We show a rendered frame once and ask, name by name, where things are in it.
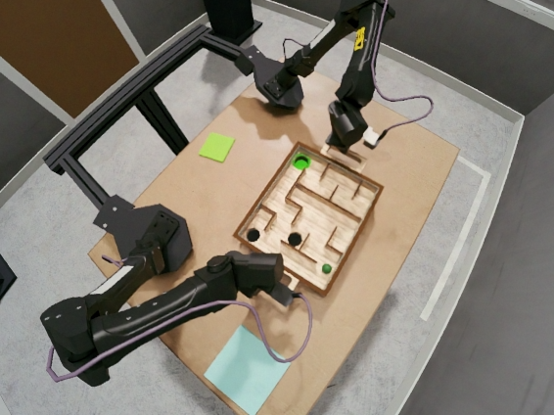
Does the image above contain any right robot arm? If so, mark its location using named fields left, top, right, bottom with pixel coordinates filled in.
left=40, top=210, right=284, bottom=387

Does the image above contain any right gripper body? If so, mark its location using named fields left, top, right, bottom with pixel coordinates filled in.
left=239, top=281, right=293, bottom=305

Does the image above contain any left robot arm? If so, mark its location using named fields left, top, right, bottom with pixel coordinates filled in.
left=263, top=0, right=395, bottom=146

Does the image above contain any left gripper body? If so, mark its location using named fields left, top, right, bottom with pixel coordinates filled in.
left=325, top=124, right=379, bottom=151

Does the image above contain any green square patch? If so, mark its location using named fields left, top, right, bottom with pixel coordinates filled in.
left=199, top=132, right=235, bottom=162

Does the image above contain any wooden maze board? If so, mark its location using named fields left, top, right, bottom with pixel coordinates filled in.
left=232, top=141, right=385, bottom=297

